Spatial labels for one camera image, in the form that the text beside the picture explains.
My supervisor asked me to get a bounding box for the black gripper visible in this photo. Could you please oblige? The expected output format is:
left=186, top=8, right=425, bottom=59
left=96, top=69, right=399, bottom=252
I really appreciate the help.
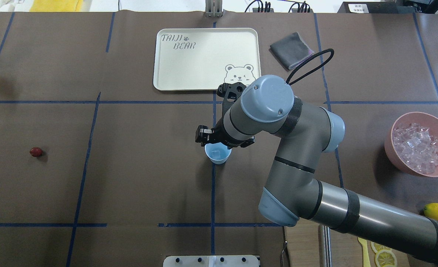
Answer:
left=195, top=125, right=255, bottom=149

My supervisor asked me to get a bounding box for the lemon slice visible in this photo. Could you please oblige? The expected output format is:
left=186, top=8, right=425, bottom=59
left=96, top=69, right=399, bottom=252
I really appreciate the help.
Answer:
left=374, top=250, right=398, bottom=267
left=370, top=242, right=392, bottom=254

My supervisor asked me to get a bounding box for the wooden cutting board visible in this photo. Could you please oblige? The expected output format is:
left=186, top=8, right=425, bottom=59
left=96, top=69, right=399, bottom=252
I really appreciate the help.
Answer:
left=280, top=225, right=412, bottom=267

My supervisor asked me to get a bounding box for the folded grey cloth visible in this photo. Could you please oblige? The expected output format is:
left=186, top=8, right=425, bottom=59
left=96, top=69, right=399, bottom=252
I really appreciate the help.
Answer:
left=270, top=32, right=314, bottom=70

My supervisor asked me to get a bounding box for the steel muddler black tip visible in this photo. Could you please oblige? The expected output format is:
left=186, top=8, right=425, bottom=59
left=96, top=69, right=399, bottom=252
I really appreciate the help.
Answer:
left=318, top=224, right=332, bottom=267

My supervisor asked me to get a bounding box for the yellow cloth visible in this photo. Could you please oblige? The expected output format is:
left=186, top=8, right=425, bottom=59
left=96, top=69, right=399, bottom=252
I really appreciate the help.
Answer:
left=29, top=0, right=84, bottom=12

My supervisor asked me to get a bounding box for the yellow plastic knife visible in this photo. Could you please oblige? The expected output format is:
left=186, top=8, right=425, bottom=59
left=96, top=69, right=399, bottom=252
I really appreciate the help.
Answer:
left=357, top=237, right=371, bottom=267

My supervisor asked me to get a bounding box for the clear ice cubes pile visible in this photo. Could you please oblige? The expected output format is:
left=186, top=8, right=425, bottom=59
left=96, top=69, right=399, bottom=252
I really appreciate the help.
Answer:
left=391, top=122, right=438, bottom=174

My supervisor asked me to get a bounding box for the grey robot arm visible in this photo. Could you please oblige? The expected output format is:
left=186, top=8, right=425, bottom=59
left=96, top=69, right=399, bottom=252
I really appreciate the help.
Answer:
left=195, top=75, right=438, bottom=265

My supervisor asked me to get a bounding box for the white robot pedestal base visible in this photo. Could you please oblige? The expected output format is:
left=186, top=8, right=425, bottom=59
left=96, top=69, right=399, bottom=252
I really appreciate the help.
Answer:
left=163, top=255, right=261, bottom=267

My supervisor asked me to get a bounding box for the cream bear tray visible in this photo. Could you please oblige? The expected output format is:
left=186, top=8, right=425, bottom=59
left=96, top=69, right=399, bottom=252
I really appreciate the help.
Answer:
left=153, top=28, right=261, bottom=92

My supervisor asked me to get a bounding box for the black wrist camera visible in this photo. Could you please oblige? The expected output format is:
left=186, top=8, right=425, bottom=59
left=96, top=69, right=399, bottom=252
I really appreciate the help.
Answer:
left=217, top=82, right=247, bottom=117

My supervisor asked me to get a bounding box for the light blue plastic cup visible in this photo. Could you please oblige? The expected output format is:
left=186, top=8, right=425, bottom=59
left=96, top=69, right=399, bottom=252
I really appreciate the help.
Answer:
left=205, top=143, right=232, bottom=165

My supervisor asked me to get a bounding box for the pink bowl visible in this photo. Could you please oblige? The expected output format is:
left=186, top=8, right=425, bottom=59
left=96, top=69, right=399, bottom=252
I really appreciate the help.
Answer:
left=384, top=112, right=438, bottom=178

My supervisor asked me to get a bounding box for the aluminium frame post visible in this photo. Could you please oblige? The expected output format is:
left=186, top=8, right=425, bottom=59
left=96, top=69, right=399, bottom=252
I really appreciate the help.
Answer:
left=205, top=0, right=223, bottom=17

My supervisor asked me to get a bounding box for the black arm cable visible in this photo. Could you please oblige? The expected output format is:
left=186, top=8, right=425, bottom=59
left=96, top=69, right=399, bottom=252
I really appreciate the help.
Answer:
left=286, top=48, right=335, bottom=86

